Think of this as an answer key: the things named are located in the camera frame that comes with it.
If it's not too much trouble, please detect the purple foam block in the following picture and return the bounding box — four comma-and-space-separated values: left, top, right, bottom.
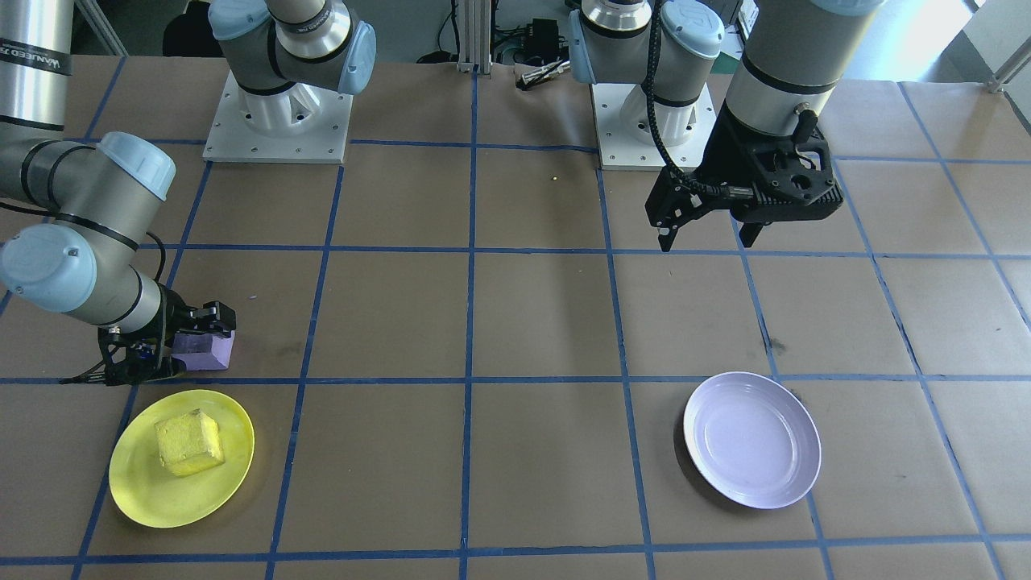
172, 329, 237, 372

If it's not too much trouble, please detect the yellow foam block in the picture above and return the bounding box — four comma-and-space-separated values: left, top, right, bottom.
155, 408, 225, 477

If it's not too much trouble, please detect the yellow plate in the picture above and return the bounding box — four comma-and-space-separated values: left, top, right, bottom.
109, 389, 255, 529

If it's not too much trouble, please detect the metallic tool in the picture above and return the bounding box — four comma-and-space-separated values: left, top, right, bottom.
515, 60, 571, 91

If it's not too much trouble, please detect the lilac plate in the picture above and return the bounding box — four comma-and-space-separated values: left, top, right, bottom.
683, 371, 822, 510

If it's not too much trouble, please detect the small black device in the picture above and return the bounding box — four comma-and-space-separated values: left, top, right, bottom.
528, 18, 565, 57

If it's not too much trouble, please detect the aluminium profile bar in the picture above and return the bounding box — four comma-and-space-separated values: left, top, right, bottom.
987, 55, 1031, 93
77, 0, 130, 57

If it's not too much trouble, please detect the black round object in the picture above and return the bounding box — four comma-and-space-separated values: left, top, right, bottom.
161, 0, 222, 57

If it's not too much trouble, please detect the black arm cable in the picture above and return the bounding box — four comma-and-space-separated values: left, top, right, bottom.
647, 0, 756, 201
0, 201, 168, 383

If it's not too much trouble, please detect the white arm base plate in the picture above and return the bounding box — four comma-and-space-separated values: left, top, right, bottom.
203, 71, 355, 164
590, 81, 718, 170

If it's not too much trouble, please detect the V-shaped metal bar frame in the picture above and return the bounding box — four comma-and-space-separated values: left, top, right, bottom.
455, 0, 494, 75

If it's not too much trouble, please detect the black hanging cable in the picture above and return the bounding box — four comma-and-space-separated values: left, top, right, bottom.
415, 0, 460, 65

